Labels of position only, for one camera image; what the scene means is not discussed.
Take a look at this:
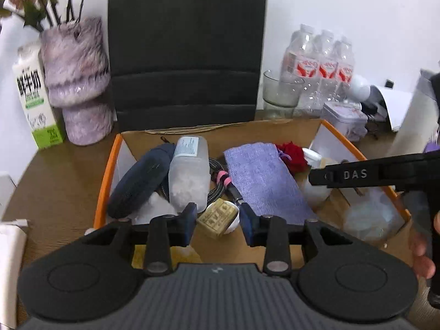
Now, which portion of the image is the purple towel cloth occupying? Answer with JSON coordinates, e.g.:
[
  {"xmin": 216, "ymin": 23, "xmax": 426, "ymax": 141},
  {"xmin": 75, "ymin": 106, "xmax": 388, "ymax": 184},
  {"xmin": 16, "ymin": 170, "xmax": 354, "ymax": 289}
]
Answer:
[{"xmin": 224, "ymin": 142, "xmax": 315, "ymax": 225}]

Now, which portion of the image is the clear plastic cotton box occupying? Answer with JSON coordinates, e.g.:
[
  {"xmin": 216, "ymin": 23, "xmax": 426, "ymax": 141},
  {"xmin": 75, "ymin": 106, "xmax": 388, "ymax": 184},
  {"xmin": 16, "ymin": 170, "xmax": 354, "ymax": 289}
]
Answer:
[{"xmin": 169, "ymin": 136, "xmax": 210, "ymax": 214}]

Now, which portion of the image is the white jar lid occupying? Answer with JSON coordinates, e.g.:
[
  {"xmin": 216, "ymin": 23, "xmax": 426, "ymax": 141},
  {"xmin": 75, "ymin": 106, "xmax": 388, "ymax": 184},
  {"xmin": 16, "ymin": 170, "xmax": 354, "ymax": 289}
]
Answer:
[{"xmin": 302, "ymin": 147, "xmax": 322, "ymax": 168}]

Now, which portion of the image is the person's right hand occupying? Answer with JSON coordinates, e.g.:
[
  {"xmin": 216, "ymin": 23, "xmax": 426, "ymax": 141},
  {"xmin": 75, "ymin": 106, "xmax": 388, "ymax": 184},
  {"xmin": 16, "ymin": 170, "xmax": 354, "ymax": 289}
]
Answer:
[{"xmin": 409, "ymin": 210, "xmax": 439, "ymax": 279}]

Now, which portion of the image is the purple tissue pack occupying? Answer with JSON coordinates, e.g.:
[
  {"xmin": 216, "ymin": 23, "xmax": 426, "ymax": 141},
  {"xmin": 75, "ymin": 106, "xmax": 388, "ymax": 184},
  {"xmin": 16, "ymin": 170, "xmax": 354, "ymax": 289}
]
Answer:
[{"xmin": 423, "ymin": 142, "xmax": 440, "ymax": 153}]

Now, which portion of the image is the dark blue pouch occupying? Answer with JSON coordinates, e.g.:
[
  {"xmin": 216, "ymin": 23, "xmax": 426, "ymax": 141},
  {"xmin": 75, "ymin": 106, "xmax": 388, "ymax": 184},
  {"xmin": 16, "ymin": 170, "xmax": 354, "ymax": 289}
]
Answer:
[{"xmin": 107, "ymin": 143, "xmax": 175, "ymax": 219}]

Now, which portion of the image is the lavender tin box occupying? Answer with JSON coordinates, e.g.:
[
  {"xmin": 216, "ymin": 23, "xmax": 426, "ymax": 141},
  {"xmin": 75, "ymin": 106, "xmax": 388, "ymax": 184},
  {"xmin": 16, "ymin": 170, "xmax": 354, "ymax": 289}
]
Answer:
[{"xmin": 321, "ymin": 101, "xmax": 368, "ymax": 142}]

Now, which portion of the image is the white device with paper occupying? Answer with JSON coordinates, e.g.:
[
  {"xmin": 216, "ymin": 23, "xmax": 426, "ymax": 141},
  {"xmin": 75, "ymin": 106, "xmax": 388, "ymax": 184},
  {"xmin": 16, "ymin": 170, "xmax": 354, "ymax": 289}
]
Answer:
[{"xmin": 347, "ymin": 75, "xmax": 413, "ymax": 132}]

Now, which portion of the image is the red fabric flower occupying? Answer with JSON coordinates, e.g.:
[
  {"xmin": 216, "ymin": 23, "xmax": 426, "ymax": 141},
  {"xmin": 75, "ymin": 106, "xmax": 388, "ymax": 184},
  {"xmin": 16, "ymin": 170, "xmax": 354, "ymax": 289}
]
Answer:
[{"xmin": 276, "ymin": 142, "xmax": 308, "ymax": 175}]

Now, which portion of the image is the red cardboard box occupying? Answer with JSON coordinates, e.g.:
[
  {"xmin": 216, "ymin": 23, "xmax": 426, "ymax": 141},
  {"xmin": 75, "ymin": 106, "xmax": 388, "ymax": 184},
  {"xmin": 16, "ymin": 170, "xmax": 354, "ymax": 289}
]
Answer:
[{"xmin": 93, "ymin": 118, "xmax": 413, "ymax": 248}]

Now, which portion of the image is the clear glass cup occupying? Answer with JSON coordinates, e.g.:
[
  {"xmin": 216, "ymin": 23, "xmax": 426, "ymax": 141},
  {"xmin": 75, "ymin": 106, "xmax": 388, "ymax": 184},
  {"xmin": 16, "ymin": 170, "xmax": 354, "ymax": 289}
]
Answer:
[{"xmin": 263, "ymin": 70, "xmax": 305, "ymax": 119}]

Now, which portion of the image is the right water bottle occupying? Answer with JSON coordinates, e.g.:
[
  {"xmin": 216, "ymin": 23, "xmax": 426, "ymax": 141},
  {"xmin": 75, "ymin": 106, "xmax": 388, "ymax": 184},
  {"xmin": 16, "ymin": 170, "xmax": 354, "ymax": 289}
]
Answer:
[{"xmin": 332, "ymin": 36, "xmax": 355, "ymax": 101}]

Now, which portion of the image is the water bottle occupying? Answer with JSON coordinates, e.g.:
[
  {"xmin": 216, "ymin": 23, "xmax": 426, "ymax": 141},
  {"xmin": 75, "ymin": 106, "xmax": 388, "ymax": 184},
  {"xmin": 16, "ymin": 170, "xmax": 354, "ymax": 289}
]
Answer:
[
  {"xmin": 307, "ymin": 29, "xmax": 337, "ymax": 116},
  {"xmin": 280, "ymin": 24, "xmax": 318, "ymax": 83},
  {"xmin": 332, "ymin": 36, "xmax": 355, "ymax": 101}
]

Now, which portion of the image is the middle water bottle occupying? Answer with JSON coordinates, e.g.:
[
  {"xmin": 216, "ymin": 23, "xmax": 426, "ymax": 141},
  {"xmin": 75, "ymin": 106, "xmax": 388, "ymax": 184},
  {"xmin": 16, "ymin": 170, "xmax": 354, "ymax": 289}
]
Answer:
[{"xmin": 307, "ymin": 29, "xmax": 337, "ymax": 116}]

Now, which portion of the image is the left water bottle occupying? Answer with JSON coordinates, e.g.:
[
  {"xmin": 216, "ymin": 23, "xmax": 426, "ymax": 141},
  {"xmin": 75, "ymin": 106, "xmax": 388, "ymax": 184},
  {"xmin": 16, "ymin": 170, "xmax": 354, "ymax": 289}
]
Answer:
[{"xmin": 280, "ymin": 24, "xmax": 318, "ymax": 83}]

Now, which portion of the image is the green white milk carton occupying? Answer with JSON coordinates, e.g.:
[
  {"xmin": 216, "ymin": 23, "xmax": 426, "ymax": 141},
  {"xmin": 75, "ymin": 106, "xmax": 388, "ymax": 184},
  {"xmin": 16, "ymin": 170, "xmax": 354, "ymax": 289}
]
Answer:
[{"xmin": 13, "ymin": 41, "xmax": 66, "ymax": 150}]

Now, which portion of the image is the black paper shopping bag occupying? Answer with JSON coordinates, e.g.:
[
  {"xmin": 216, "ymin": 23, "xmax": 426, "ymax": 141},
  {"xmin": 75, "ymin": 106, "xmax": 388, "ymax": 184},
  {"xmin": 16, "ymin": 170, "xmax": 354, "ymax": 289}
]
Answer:
[{"xmin": 108, "ymin": 0, "xmax": 266, "ymax": 131}]

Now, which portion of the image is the dried rose bouquet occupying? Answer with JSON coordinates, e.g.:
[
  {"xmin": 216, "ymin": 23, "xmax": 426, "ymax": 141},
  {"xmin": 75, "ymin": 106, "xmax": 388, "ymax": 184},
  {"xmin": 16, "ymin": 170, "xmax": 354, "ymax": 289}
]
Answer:
[{"xmin": 1, "ymin": 0, "xmax": 84, "ymax": 33}]

